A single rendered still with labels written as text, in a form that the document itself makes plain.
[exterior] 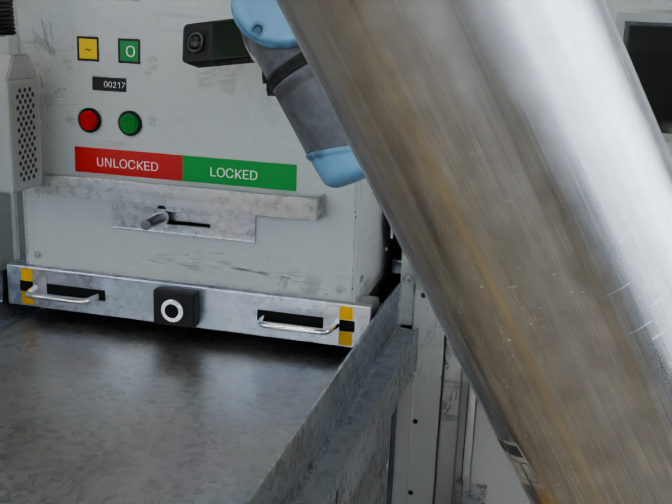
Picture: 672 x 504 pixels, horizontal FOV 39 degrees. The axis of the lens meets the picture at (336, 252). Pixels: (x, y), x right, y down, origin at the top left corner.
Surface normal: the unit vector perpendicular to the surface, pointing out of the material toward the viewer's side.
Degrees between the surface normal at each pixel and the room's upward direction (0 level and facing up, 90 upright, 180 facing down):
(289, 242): 90
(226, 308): 90
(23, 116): 90
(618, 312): 87
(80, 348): 0
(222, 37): 75
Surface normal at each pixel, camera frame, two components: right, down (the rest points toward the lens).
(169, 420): 0.04, -0.96
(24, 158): 0.97, 0.11
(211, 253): -0.25, 0.25
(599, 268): 0.10, 0.21
